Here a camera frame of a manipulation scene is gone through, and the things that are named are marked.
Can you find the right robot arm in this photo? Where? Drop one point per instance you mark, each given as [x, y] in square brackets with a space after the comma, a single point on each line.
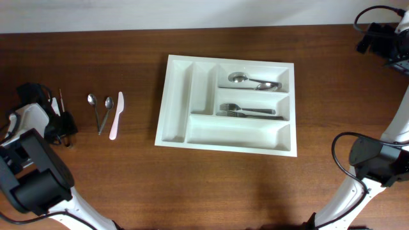
[375, 164]

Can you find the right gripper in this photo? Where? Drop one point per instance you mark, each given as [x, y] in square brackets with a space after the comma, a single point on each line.
[382, 34]

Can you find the metal fork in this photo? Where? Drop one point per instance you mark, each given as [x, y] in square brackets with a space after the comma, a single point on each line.
[235, 107]
[242, 115]

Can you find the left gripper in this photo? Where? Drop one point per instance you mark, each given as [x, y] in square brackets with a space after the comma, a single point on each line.
[71, 128]

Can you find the pink plastic knife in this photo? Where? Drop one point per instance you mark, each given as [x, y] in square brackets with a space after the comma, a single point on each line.
[120, 107]

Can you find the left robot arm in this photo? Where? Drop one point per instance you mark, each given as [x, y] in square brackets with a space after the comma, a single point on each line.
[35, 179]

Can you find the white cutlery tray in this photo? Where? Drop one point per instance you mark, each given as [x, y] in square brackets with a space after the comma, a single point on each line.
[194, 87]

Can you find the small teaspoon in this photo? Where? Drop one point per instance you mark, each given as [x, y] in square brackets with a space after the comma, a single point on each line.
[93, 102]
[109, 104]

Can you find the large spoon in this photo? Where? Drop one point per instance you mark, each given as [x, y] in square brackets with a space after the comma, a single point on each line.
[238, 77]
[266, 86]

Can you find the metal tongs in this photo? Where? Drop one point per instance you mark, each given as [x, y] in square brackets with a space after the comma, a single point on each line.
[66, 138]

